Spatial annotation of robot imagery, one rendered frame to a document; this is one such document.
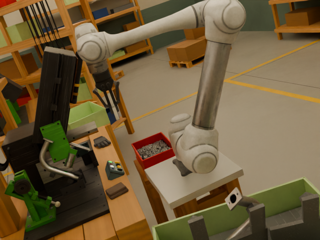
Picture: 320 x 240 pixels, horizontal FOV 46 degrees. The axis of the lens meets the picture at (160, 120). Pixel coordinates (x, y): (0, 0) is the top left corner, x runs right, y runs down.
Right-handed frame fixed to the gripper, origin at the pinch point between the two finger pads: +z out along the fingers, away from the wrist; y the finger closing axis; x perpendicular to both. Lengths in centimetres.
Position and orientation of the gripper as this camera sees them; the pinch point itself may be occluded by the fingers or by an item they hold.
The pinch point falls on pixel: (115, 112)
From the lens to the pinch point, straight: 173.1
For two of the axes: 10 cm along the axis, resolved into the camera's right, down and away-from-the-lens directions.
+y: 9.2, -3.6, 1.6
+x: -2.6, -2.5, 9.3
